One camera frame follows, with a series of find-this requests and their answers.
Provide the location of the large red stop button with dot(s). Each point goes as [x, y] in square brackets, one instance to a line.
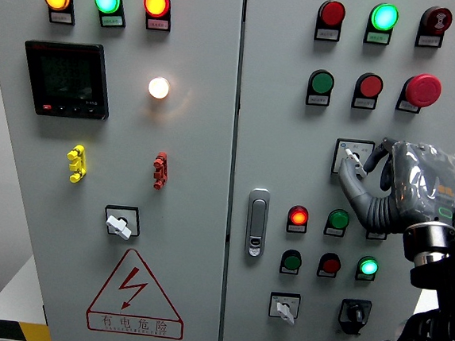
[422, 90]

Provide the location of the small red lit lamp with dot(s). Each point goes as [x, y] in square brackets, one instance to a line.
[298, 216]

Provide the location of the grey cabinet door with display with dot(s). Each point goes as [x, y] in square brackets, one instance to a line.
[197, 156]

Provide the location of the small red flat button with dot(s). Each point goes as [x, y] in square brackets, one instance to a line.
[330, 265]

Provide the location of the large dark red lamp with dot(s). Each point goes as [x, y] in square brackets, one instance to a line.
[332, 13]

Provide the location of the white lamp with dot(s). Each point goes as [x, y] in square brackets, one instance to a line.
[158, 88]

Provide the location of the large red push button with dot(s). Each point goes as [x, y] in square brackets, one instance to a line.
[370, 86]

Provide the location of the black display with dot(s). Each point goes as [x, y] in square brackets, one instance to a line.
[67, 78]

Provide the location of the small green flat button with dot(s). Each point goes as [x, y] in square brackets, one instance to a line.
[292, 262]

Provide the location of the large green lit lamp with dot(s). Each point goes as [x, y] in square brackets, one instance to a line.
[384, 16]

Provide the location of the red buzzer with white symbol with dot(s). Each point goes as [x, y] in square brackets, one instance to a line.
[437, 18]

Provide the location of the small green domed button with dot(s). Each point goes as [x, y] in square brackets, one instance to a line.
[339, 219]

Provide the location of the black and yellow striped tape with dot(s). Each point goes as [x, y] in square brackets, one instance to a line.
[6, 330]

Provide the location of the silver door lock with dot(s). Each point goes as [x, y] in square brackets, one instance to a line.
[257, 221]

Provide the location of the grey cabinet door with lock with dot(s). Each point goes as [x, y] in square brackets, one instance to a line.
[279, 123]

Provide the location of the small green lit lamp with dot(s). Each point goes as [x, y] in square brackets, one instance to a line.
[368, 266]

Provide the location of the large green push button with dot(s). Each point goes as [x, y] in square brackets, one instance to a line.
[322, 82]

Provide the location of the red lit lamp beside green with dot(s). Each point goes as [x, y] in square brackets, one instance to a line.
[156, 3]

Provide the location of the red warning triangle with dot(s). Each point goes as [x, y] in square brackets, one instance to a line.
[133, 284]

